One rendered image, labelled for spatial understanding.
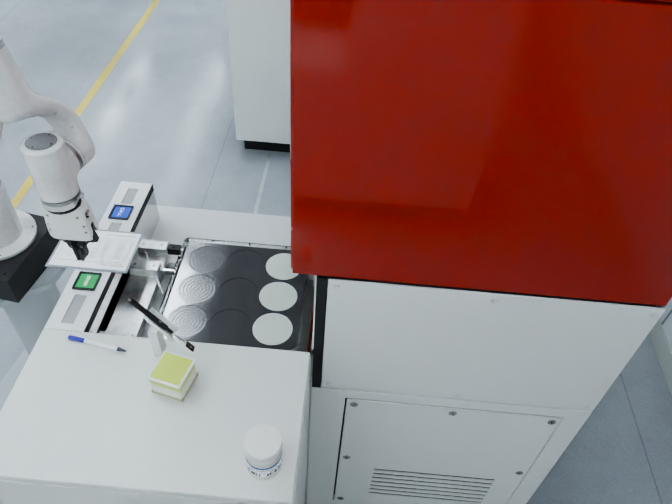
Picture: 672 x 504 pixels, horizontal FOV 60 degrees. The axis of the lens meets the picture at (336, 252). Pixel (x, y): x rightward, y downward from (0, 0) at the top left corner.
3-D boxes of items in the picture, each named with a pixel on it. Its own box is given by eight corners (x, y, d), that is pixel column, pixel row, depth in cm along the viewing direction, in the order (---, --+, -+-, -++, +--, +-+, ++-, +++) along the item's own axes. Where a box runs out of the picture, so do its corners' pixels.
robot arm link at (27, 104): (7, 24, 117) (79, 154, 136) (-58, 58, 106) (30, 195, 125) (39, 20, 113) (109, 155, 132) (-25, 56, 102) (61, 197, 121)
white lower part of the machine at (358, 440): (482, 340, 260) (537, 198, 202) (507, 533, 202) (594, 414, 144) (323, 326, 261) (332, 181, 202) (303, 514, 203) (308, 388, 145)
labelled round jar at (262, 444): (284, 448, 118) (284, 425, 111) (279, 482, 113) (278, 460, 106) (249, 445, 118) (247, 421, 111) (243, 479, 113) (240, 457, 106)
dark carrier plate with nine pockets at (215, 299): (309, 253, 167) (309, 251, 166) (295, 353, 142) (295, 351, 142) (189, 242, 167) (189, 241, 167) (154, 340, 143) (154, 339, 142)
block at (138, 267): (162, 268, 161) (160, 261, 159) (158, 277, 159) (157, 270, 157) (133, 266, 161) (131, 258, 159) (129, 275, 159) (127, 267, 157)
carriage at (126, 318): (172, 253, 170) (170, 246, 168) (132, 358, 144) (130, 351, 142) (145, 251, 170) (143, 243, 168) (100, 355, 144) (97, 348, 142)
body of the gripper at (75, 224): (91, 189, 132) (102, 226, 140) (46, 186, 132) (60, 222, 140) (78, 211, 127) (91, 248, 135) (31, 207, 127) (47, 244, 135)
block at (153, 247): (170, 248, 167) (168, 240, 165) (166, 256, 165) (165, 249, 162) (142, 245, 167) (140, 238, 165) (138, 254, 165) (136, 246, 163)
